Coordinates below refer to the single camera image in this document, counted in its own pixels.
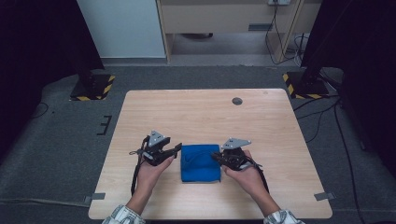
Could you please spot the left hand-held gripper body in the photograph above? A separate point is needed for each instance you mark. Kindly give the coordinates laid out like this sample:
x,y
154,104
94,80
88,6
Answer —
x,y
155,138

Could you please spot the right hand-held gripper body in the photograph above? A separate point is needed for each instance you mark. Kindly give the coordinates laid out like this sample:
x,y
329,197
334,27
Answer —
x,y
235,143

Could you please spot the blue cloth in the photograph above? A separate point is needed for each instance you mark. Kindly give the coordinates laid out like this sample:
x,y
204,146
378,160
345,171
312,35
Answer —
x,y
199,168

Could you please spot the person's right hand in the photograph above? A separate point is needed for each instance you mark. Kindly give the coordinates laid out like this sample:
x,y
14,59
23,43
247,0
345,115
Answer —
x,y
246,179

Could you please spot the person's left hand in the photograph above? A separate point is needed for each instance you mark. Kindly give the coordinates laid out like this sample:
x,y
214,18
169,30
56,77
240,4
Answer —
x,y
148,177

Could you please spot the grey round table grommet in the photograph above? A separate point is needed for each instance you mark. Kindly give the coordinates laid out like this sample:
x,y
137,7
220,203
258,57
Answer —
x,y
237,101

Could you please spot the black stand with striped base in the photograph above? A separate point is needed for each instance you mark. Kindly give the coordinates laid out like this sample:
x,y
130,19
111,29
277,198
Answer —
x,y
306,87
93,88

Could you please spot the grey tape strip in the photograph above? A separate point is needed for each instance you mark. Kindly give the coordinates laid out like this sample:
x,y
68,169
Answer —
x,y
324,196
97,196

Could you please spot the white cabinet panel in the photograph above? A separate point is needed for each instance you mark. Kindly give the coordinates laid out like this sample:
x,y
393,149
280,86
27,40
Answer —
x,y
121,28

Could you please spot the grey label on desk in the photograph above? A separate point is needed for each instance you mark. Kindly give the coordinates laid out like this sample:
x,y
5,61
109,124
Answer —
x,y
260,27

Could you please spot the white power strip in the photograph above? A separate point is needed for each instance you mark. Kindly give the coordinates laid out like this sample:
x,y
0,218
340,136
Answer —
x,y
279,2

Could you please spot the dark curtain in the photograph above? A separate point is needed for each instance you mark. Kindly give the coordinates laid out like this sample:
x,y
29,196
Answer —
x,y
367,62
37,46

